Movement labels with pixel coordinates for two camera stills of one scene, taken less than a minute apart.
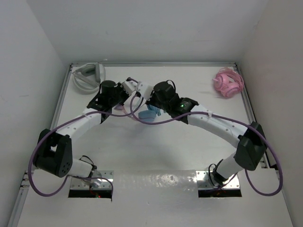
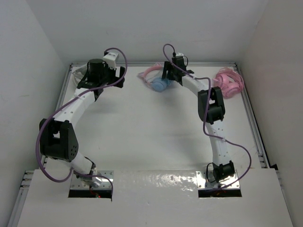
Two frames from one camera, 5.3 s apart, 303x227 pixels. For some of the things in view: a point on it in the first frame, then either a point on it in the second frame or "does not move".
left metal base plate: x=77 y=183 does not move
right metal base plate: x=203 y=181 does not move
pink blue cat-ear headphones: x=148 y=115 -> x=153 y=75
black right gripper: x=151 y=100 -> x=167 y=66
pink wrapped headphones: x=228 y=82 does not move
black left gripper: x=120 y=87 -> x=120 y=71
